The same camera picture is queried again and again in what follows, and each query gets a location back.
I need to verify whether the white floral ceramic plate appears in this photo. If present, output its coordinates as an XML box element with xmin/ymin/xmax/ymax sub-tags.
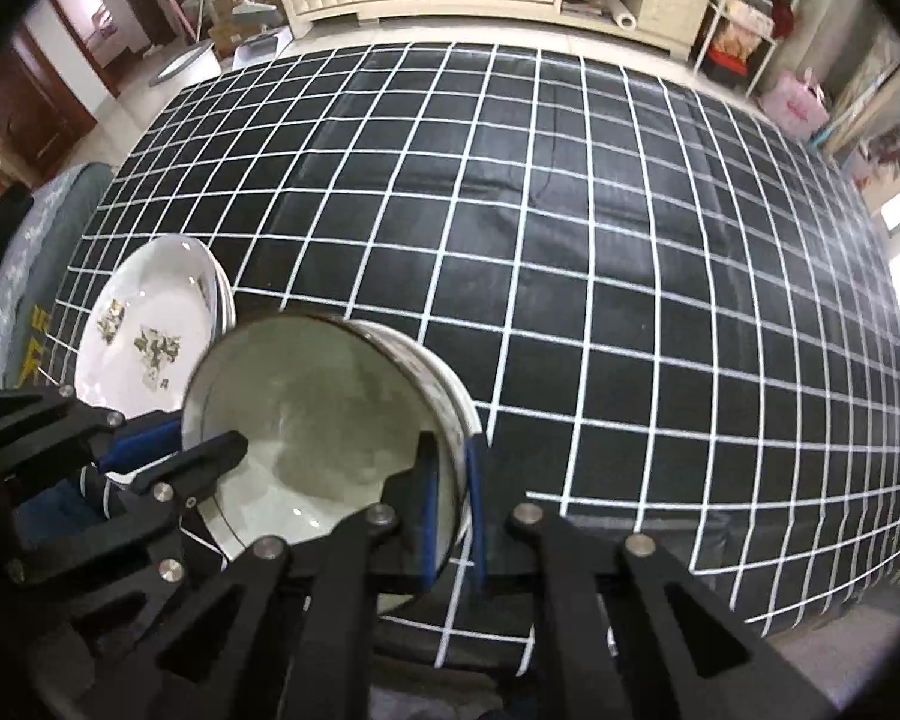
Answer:
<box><xmin>72</xmin><ymin>232</ymin><xmax>239</xmax><ymax>496</ymax></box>

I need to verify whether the white floral ceramic bowl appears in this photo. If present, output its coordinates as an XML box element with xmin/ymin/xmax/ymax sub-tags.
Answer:
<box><xmin>182</xmin><ymin>314</ymin><xmax>482</xmax><ymax>569</ymax></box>

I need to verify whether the grey patterned sofa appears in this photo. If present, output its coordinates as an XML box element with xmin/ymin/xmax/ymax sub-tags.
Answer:
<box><xmin>0</xmin><ymin>163</ymin><xmax>113</xmax><ymax>388</ymax></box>

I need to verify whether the black white grid tablecloth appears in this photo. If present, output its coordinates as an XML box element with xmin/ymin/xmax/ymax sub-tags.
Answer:
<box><xmin>38</xmin><ymin>43</ymin><xmax>900</xmax><ymax>634</ymax></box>

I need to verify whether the dark wooden door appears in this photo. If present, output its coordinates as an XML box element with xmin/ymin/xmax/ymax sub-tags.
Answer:
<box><xmin>0</xmin><ymin>28</ymin><xmax>95</xmax><ymax>190</ymax></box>

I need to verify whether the silver round basin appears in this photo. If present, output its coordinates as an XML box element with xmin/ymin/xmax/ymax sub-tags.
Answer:
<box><xmin>149</xmin><ymin>41</ymin><xmax>222</xmax><ymax>86</ymax></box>

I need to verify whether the pink shopping bag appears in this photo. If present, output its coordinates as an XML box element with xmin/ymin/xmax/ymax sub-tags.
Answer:
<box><xmin>759</xmin><ymin>68</ymin><xmax>829</xmax><ymax>142</ymax></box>

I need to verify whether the white paper roll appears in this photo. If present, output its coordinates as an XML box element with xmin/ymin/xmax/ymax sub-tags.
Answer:
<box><xmin>601</xmin><ymin>0</ymin><xmax>637</xmax><ymax>31</ymax></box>

